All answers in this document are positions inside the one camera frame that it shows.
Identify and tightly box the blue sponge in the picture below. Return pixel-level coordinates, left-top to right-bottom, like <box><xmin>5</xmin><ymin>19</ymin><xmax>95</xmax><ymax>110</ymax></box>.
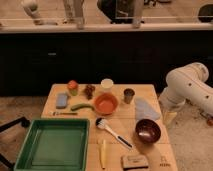
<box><xmin>56</xmin><ymin>93</ymin><xmax>68</xmax><ymax>109</ymax></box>

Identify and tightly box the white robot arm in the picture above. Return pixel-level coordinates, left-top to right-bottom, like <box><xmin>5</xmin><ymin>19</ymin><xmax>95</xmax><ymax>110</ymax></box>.
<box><xmin>159</xmin><ymin>62</ymin><xmax>213</xmax><ymax>125</ymax></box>

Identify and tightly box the orange bowl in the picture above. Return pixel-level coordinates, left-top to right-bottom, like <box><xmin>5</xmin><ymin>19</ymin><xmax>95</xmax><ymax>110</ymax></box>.
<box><xmin>94</xmin><ymin>93</ymin><xmax>118</xmax><ymax>115</ymax></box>

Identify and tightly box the dark purple bowl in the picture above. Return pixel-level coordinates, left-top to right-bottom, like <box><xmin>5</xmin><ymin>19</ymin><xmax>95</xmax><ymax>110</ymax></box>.
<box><xmin>135</xmin><ymin>119</ymin><xmax>161</xmax><ymax>144</ymax></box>

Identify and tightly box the white cup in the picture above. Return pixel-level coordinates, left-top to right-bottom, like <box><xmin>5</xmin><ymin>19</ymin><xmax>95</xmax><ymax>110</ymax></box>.
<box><xmin>101</xmin><ymin>78</ymin><xmax>114</xmax><ymax>92</ymax></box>

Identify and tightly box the dark grape bunch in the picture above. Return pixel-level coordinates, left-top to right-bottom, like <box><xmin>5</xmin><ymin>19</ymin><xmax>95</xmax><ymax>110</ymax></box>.
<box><xmin>84</xmin><ymin>84</ymin><xmax>95</xmax><ymax>100</ymax></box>

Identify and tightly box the metal cup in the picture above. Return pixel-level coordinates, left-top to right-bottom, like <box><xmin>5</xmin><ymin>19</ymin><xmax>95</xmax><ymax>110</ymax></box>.
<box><xmin>124</xmin><ymin>88</ymin><xmax>135</xmax><ymax>104</ymax></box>

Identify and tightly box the orange and green toy fruit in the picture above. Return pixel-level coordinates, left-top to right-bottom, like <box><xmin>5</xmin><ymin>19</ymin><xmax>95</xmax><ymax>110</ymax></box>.
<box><xmin>67</xmin><ymin>80</ymin><xmax>78</xmax><ymax>96</ymax></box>

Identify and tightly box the green cucumber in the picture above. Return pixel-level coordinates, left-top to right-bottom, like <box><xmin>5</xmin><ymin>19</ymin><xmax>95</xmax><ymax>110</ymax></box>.
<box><xmin>70</xmin><ymin>103</ymin><xmax>94</xmax><ymax>111</ymax></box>

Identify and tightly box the light blue cloth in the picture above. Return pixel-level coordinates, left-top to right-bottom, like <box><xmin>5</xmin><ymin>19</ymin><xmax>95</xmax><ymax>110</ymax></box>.
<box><xmin>134</xmin><ymin>97</ymin><xmax>160</xmax><ymax>120</ymax></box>

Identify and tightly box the black whiteboard eraser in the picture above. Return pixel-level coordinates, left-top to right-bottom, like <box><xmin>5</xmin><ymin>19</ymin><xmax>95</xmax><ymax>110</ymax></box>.
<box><xmin>121</xmin><ymin>155</ymin><xmax>149</xmax><ymax>171</ymax></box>

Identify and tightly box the green plastic tray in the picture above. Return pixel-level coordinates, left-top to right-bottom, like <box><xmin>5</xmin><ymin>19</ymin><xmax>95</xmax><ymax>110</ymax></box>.
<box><xmin>14</xmin><ymin>119</ymin><xmax>90</xmax><ymax>171</ymax></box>

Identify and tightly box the black chair base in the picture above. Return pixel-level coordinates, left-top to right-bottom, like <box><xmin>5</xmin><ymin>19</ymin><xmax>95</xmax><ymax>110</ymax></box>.
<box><xmin>0</xmin><ymin>116</ymin><xmax>31</xmax><ymax>169</ymax></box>

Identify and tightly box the black handled utensil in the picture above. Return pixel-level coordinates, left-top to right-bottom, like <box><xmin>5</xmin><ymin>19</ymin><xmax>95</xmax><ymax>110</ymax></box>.
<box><xmin>50</xmin><ymin>111</ymin><xmax>78</xmax><ymax>116</ymax></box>

